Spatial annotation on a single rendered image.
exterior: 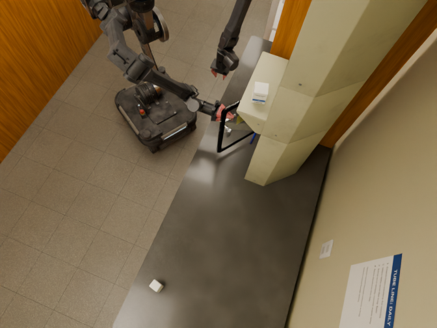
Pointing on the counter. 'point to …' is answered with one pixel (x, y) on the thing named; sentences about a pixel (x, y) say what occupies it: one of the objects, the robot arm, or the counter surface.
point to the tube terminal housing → (295, 131)
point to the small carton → (259, 92)
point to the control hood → (276, 69)
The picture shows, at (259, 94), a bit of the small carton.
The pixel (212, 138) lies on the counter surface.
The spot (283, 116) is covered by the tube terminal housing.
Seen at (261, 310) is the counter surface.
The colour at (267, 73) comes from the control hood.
